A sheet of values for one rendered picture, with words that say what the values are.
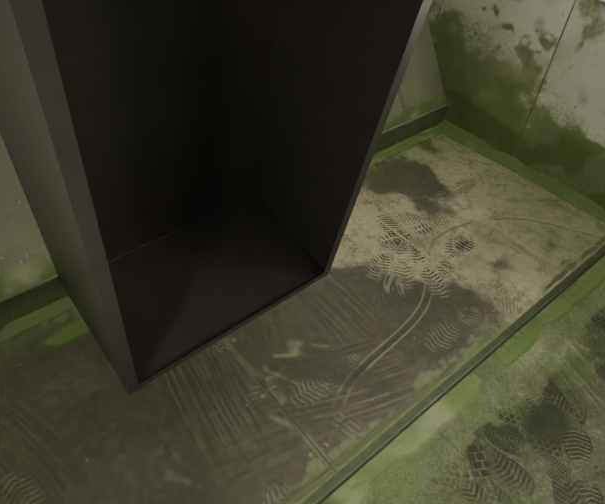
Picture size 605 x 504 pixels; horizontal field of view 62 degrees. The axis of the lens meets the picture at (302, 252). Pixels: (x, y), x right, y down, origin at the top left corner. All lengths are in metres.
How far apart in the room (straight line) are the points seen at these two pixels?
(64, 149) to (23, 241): 1.33
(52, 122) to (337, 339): 1.38
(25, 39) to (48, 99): 0.07
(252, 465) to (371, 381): 0.47
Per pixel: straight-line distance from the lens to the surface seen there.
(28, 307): 1.99
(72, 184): 0.65
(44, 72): 0.55
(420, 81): 2.87
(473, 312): 2.00
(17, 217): 1.92
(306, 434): 1.60
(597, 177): 2.70
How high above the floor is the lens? 1.49
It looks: 44 degrees down
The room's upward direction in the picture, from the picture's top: 4 degrees clockwise
